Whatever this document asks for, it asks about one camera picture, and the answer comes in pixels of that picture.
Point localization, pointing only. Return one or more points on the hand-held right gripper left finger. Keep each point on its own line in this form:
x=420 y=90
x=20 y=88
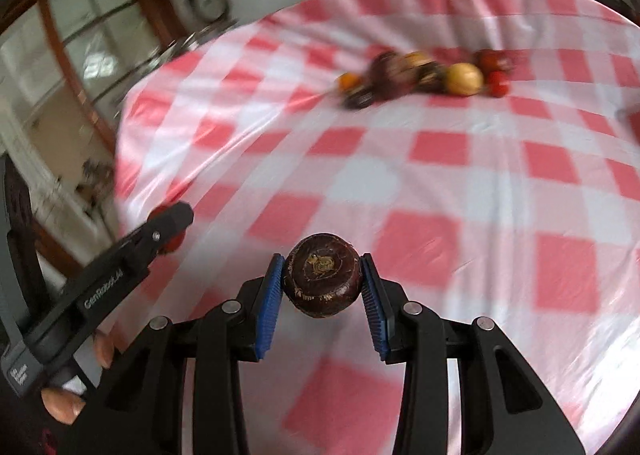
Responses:
x=266 y=315

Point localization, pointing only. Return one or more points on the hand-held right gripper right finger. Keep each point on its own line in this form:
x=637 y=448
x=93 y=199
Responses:
x=374 y=310

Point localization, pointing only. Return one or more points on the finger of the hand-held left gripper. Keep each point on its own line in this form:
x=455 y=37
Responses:
x=167 y=222

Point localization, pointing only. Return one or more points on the small red tomato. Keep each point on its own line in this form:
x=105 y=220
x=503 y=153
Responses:
x=498 y=84
x=173 y=241

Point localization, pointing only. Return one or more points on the dark purple mangosteen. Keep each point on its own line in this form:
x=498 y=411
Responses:
x=387 y=77
x=322 y=275

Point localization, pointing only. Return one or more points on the round yellow fruit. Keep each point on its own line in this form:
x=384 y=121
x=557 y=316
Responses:
x=465 y=79

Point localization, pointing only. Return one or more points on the person's left hand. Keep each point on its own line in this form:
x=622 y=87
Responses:
x=62 y=405

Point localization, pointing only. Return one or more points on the red checkered tablecloth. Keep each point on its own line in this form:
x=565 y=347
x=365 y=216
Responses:
x=450 y=185

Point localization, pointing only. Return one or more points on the small dark fruit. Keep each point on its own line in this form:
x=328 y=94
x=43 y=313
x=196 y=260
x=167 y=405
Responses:
x=360 y=98

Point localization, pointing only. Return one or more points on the wooden framed glass door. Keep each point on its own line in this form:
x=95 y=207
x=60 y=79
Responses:
x=52 y=30

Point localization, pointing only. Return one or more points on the small orange fruit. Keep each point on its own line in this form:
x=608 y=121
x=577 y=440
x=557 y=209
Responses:
x=349 y=81

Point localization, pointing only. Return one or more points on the dark rough fruit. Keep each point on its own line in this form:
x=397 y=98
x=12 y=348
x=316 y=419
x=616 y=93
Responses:
x=432 y=77

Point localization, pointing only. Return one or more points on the brown round fruit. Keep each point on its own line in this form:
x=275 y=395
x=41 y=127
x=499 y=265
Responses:
x=417 y=60

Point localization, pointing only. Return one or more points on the red apple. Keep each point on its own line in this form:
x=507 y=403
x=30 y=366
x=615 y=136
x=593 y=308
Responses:
x=494 y=60

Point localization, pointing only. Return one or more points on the round wall clock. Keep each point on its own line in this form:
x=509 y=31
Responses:
x=207 y=2

